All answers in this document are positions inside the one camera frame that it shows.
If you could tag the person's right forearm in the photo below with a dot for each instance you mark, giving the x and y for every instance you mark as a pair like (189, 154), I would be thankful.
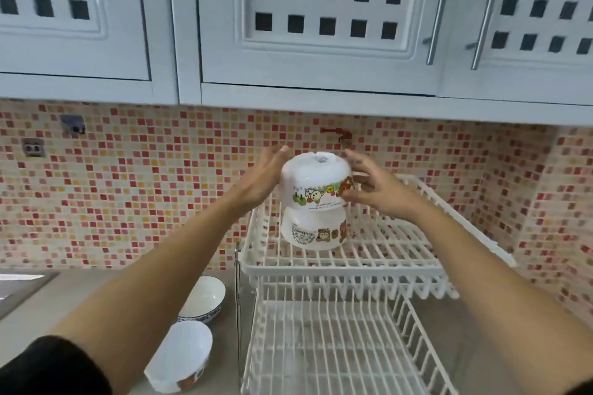
(491, 297)

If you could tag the grey wall socket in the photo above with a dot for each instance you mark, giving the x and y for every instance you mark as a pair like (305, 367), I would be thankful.
(33, 148)

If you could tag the black left sleeve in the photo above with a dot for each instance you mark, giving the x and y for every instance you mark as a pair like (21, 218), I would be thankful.
(51, 369)

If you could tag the person's right thumb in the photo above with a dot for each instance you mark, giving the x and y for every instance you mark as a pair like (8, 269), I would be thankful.
(357, 163)

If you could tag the person's left thumb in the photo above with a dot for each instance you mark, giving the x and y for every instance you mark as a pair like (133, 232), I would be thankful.
(280, 153)

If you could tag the dark wall hook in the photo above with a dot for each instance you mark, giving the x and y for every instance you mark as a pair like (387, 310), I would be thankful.
(72, 124)

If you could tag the steel sink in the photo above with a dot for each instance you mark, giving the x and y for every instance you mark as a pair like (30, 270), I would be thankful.
(18, 290)

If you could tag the white two-tier dish rack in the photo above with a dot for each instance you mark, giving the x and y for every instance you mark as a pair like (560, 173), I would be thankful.
(352, 297)

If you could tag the white bowl with blue rim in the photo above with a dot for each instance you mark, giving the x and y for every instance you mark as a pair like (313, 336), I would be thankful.
(204, 298)

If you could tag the red wall tap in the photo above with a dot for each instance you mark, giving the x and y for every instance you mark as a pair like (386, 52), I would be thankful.
(337, 133)

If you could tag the person's left forearm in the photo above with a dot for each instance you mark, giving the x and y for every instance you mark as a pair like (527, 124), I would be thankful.
(153, 288)

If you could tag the person's right hand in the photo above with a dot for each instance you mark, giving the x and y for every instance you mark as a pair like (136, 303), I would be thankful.
(382, 191)

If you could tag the white scalloped bowl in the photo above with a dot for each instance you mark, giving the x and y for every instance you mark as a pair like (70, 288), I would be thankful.
(178, 357)

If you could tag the person's left hand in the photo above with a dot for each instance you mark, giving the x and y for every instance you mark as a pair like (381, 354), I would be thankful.
(259, 179)

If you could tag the white lattice cabinet door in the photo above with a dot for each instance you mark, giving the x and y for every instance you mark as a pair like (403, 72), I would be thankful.
(319, 15)
(69, 10)
(528, 19)

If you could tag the white cartoon bear bowl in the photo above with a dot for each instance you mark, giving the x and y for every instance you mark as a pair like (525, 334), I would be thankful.
(315, 181)
(312, 230)

